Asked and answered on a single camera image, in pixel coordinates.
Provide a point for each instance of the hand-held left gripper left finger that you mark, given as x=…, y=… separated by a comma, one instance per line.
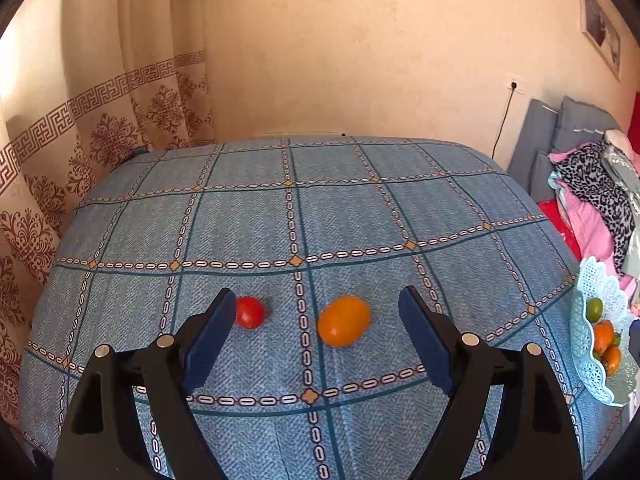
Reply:
x=212, y=340

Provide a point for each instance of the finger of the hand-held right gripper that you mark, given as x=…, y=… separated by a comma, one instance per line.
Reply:
x=635, y=340

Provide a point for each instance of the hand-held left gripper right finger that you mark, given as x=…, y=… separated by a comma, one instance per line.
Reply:
x=425, y=340

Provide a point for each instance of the green round fruit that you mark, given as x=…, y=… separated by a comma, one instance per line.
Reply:
x=595, y=308
x=617, y=338

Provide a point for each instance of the red tomato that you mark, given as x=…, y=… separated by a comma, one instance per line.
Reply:
x=250, y=312

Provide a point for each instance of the light blue lace basket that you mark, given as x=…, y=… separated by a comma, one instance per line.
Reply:
x=587, y=360

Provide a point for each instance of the oval orange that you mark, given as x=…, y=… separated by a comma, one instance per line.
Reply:
x=344, y=321

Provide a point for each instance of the pink cloth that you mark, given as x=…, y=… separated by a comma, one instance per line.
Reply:
x=585, y=222

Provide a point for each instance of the red cloth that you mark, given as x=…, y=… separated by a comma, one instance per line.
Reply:
x=562, y=225

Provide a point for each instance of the blue checkered bedsheet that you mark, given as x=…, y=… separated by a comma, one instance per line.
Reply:
x=325, y=220

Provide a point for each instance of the leopard print cloth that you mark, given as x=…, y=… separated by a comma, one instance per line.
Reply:
x=600, y=185

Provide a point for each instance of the grey green patterned cloth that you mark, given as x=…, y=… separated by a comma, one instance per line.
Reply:
x=625, y=170

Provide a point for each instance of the grey headboard cushion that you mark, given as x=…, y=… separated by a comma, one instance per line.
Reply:
x=540, y=135
x=582, y=122

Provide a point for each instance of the beige patterned curtain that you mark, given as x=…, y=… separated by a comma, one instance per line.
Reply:
x=100, y=110

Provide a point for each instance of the white wall socket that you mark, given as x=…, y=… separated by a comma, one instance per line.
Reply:
x=515, y=83

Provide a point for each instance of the framed wall picture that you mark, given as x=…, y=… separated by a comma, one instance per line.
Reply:
x=600, y=25

